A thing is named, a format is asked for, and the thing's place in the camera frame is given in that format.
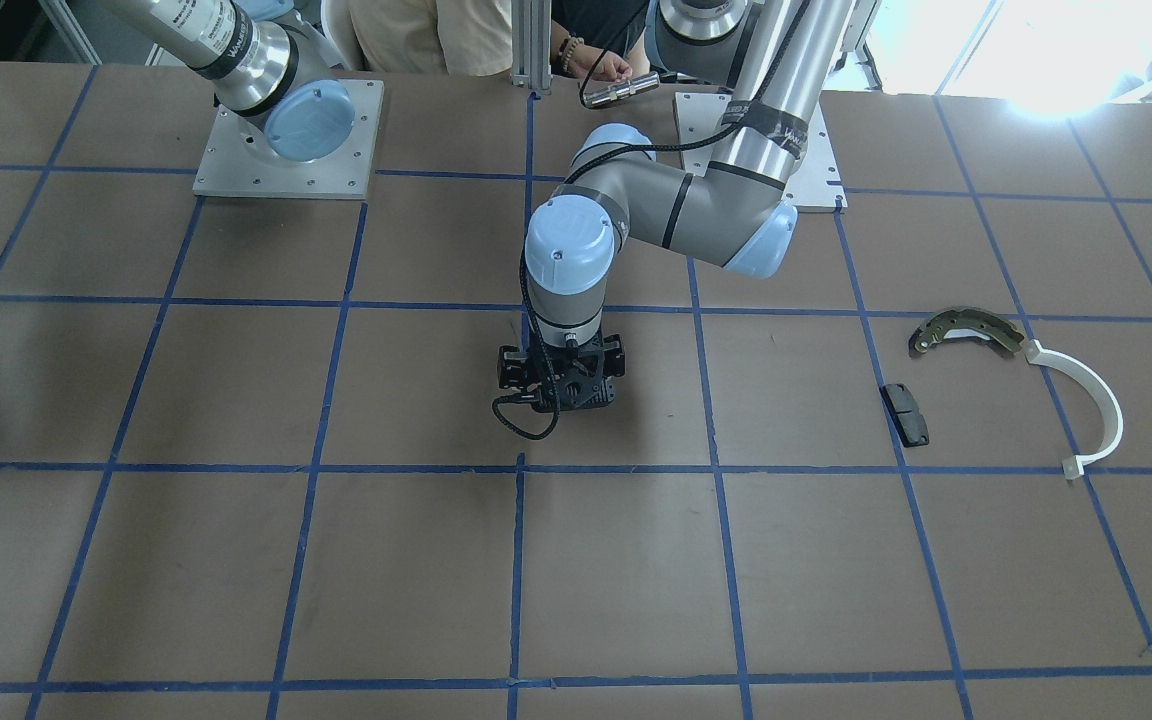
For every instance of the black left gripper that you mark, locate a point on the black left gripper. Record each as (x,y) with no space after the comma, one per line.
(510,366)

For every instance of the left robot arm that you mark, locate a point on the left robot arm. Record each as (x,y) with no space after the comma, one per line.
(773,57)

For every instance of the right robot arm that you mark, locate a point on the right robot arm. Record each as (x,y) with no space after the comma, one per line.
(266,63)

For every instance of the person's hand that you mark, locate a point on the person's hand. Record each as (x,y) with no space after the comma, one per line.
(583,61)

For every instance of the silver metal cylinder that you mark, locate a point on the silver metal cylinder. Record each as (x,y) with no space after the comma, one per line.
(619,91)

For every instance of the dark brake pad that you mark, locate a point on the dark brake pad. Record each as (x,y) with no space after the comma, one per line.
(906,416)

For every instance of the person in beige shirt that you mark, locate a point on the person in beige shirt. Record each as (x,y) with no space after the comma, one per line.
(448,38)

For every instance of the brass brake shoe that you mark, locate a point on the brass brake shoe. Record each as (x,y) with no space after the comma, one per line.
(962,323)

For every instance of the aluminium frame post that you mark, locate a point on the aluminium frame post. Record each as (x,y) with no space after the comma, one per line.
(531,36)

